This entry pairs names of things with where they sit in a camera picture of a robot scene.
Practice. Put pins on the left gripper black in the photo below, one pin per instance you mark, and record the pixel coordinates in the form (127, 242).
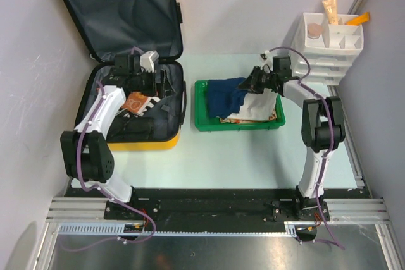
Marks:
(164, 85)

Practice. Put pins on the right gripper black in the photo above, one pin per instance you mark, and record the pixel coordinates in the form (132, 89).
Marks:
(251, 81)

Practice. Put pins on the black white striped cloth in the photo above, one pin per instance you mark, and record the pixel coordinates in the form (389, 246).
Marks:
(125, 113)

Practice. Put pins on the white cloth garment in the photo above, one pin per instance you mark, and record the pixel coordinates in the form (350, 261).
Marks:
(256, 107)

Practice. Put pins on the navy blue cloth garment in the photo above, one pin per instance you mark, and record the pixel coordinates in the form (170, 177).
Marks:
(224, 97)

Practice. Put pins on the orange rabbit print towel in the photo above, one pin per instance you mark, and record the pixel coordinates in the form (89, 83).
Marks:
(136, 103)

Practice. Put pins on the floral cloth pouch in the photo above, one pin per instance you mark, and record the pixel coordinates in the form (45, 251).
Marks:
(241, 121)

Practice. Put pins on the green plastic tray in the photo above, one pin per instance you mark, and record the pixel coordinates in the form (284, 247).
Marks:
(206, 124)

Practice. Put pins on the yellow Pikachu hard-shell suitcase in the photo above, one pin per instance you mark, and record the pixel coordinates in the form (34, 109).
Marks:
(121, 27)

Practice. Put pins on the white plastic drawer organizer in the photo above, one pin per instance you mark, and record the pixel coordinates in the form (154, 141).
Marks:
(325, 60)

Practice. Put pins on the pink round cosmetic jar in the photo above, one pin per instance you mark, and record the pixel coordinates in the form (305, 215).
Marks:
(314, 30)

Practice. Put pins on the beige cosmetic tube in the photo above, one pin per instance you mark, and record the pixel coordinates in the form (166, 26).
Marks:
(330, 7)

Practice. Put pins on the orange cosmetic tube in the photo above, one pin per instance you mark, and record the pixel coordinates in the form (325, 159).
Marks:
(359, 20)

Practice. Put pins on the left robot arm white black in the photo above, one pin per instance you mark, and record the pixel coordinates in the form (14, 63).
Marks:
(85, 150)

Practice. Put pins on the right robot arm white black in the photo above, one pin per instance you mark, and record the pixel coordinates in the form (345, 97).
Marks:
(322, 130)

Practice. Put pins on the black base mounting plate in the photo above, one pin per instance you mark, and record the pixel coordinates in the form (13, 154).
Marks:
(272, 204)

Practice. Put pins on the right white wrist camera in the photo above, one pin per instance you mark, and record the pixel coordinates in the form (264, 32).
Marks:
(266, 57)

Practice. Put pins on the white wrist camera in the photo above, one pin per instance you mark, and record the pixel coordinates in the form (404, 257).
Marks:
(148, 61)
(266, 57)

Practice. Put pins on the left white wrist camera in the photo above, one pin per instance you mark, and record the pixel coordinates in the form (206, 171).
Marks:
(148, 61)

